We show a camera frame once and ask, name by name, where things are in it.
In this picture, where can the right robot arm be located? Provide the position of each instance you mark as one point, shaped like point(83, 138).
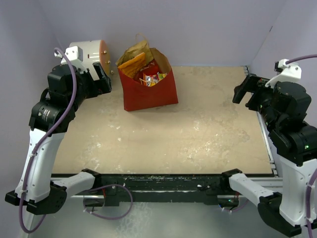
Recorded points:
point(283, 109)

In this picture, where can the brown chips bag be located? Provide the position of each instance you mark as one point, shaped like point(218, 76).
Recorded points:
point(133, 51)

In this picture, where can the orange chips bag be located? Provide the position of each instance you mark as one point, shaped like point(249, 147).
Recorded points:
point(134, 65)

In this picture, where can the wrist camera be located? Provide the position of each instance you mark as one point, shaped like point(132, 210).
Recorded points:
point(74, 53)
point(287, 72)

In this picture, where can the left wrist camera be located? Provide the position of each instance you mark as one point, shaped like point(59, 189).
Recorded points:
point(74, 53)

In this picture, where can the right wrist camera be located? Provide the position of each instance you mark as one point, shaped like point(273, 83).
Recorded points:
point(287, 72)

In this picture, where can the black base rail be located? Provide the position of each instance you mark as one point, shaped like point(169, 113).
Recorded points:
point(208, 189)

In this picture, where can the white cylinder device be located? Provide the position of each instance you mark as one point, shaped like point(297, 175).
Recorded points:
point(94, 51)

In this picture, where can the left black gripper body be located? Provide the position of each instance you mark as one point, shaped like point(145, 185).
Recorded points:
point(96, 88)

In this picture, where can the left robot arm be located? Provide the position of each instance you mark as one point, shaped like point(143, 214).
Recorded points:
point(49, 122)

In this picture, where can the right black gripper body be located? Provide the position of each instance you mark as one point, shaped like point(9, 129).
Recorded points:
point(261, 92)

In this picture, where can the Fox's candy packet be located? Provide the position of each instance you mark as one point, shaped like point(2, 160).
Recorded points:
point(149, 80)

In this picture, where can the red paper bag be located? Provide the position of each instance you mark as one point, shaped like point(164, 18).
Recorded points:
point(137, 96)

